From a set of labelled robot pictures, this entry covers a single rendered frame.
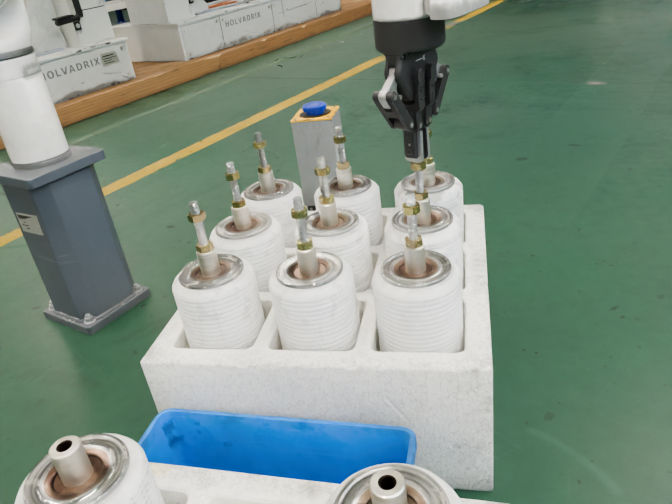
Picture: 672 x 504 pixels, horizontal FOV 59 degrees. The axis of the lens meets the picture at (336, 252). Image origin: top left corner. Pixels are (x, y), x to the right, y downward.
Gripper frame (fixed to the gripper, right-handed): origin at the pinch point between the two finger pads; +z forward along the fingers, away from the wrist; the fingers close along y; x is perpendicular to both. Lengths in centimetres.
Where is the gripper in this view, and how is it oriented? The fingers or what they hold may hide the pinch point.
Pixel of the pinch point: (417, 143)
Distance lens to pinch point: 70.8
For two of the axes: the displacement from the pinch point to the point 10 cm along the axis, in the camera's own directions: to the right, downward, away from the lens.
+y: -6.1, 4.5, -6.6
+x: 7.8, 2.0, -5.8
